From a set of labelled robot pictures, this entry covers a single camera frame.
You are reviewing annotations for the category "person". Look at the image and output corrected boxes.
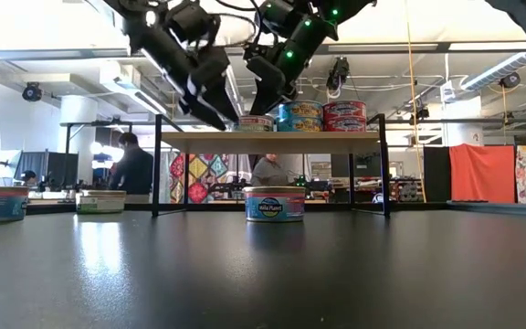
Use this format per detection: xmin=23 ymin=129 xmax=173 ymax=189
xmin=20 ymin=169 xmax=39 ymax=188
xmin=109 ymin=132 xmax=154 ymax=198
xmin=249 ymin=154 xmax=291 ymax=187

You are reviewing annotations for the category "black panel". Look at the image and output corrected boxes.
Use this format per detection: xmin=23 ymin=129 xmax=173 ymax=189
xmin=423 ymin=146 xmax=451 ymax=202

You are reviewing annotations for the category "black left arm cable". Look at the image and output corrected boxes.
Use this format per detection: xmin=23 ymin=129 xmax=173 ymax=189
xmin=215 ymin=0 xmax=258 ymax=48

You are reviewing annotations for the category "black ceiling camera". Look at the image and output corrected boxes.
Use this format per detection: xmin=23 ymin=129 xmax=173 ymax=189
xmin=21 ymin=81 xmax=44 ymax=103
xmin=499 ymin=71 xmax=522 ymax=90

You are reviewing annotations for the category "hanging black device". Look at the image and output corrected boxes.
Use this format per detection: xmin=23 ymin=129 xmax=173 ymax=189
xmin=325 ymin=57 xmax=352 ymax=101

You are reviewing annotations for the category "orange cloth panel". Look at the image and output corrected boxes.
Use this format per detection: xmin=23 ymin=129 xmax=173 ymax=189
xmin=448 ymin=143 xmax=517 ymax=205

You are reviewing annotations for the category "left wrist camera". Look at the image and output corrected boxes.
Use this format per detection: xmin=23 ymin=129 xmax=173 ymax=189
xmin=165 ymin=0 xmax=222 ymax=46

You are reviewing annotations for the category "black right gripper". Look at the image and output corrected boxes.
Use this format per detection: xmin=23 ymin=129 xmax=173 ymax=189
xmin=246 ymin=55 xmax=297 ymax=115

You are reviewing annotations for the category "blue yellow yellowfin can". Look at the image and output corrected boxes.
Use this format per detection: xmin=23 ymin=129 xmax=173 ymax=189
xmin=277 ymin=116 xmax=324 ymax=133
xmin=277 ymin=101 xmax=324 ymax=119

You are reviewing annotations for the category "colourful patchwork quilt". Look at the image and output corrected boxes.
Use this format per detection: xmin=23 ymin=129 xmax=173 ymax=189
xmin=169 ymin=154 xmax=230 ymax=205

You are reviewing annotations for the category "white green tuna can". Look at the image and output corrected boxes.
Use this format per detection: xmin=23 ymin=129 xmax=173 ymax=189
xmin=238 ymin=114 xmax=276 ymax=133
xmin=75 ymin=189 xmax=127 ymax=215

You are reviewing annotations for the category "wooden shelf with black frame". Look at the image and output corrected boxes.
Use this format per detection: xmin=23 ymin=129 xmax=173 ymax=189
xmin=152 ymin=113 xmax=390 ymax=218

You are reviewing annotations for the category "black metal background frame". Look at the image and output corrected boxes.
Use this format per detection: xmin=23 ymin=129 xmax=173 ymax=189
xmin=60 ymin=119 xmax=134 ymax=156

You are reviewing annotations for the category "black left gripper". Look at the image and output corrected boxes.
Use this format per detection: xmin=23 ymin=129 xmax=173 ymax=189
xmin=180 ymin=46 xmax=240 ymax=132

